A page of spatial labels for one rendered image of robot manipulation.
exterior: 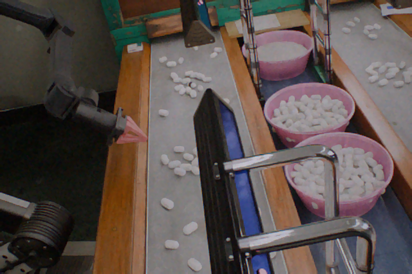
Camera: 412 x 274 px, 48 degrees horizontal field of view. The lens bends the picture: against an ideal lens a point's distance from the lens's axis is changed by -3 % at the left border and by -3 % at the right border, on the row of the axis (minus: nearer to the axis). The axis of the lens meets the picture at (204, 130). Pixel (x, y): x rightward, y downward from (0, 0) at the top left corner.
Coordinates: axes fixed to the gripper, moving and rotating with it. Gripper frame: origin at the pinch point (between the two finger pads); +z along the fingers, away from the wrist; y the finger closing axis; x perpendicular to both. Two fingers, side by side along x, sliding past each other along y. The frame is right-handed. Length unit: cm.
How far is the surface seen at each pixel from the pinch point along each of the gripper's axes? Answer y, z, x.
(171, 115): 25.1, 10.3, 3.9
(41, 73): 171, -39, 94
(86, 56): 171, -17, 69
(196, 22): 7.2, -1.9, -33.0
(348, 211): -27, 45, -20
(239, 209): -60, 1, -34
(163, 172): -3.4, 8.8, 5.6
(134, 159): 1.4, 1.0, 8.7
